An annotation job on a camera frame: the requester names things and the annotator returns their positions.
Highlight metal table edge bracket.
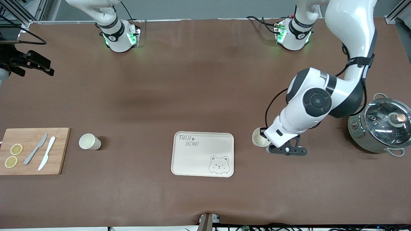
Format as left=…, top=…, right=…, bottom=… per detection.
left=197, top=213, right=222, bottom=231

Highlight cream bear print tray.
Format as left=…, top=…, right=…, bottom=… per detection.
left=171, top=131, right=235, bottom=178

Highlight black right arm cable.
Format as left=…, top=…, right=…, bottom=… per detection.
left=0, top=14, right=47, bottom=44

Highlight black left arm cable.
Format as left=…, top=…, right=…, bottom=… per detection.
left=265, top=42, right=375, bottom=129

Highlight aluminium frame with struts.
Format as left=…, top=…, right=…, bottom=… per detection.
left=0, top=0, right=49, bottom=28

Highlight white IKEA cup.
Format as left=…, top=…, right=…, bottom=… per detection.
left=252, top=127, right=272, bottom=147
left=79, top=133, right=102, bottom=150

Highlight black base cable bundle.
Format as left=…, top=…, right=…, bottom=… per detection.
left=246, top=15, right=280, bottom=34

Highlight grey plastic knife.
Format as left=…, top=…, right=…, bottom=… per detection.
left=23, top=133, right=48, bottom=165

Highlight bamboo cutting board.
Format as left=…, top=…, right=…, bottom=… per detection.
left=0, top=128, right=71, bottom=175

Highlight white plastic knife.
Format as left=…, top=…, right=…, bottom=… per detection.
left=38, top=136, right=56, bottom=171

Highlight glass pot lid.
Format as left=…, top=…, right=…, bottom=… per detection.
left=364, top=98, right=411, bottom=148

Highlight black left camera mount bracket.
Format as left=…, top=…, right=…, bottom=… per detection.
left=268, top=135, right=308, bottom=157

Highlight aluminium frame profile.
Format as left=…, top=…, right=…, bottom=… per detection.
left=385, top=0, right=411, bottom=25

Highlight grey-green cooking pot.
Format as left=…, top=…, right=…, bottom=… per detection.
left=348, top=93, right=411, bottom=157

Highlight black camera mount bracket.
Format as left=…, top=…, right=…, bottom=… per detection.
left=0, top=43, right=29, bottom=69
left=268, top=135, right=308, bottom=157

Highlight black right camera mount bracket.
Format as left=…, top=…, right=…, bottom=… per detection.
left=0, top=43, right=29, bottom=69

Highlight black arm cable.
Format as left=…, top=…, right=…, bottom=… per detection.
left=0, top=14, right=47, bottom=44
left=265, top=42, right=375, bottom=129

